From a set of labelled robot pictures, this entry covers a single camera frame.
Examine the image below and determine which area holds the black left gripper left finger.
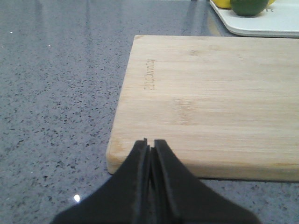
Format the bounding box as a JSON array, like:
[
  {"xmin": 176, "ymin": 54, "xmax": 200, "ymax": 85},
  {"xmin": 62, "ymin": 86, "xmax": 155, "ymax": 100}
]
[{"xmin": 52, "ymin": 139, "xmax": 150, "ymax": 224}]

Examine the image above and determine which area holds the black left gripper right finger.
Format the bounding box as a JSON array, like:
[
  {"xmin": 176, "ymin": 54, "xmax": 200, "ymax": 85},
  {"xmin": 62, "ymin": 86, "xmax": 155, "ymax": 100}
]
[{"xmin": 151, "ymin": 140, "xmax": 260, "ymax": 224}]

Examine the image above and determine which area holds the white rectangular tray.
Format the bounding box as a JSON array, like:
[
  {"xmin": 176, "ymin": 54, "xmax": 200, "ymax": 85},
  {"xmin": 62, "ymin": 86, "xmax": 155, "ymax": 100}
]
[{"xmin": 210, "ymin": 0, "xmax": 299, "ymax": 38}]

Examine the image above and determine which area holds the wooden cutting board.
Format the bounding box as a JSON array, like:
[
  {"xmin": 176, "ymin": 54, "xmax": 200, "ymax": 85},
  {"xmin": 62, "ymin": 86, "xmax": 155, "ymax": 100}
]
[{"xmin": 106, "ymin": 35, "xmax": 299, "ymax": 181}]

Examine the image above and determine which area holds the yellow lemon left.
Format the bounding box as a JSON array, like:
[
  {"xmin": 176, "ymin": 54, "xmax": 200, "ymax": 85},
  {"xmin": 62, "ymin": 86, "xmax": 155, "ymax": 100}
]
[{"xmin": 213, "ymin": 0, "xmax": 231, "ymax": 9}]

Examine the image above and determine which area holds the green lime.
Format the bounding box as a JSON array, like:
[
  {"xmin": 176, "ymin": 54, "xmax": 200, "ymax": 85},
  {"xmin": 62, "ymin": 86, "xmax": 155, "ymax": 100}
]
[{"xmin": 230, "ymin": 0, "xmax": 269, "ymax": 17}]

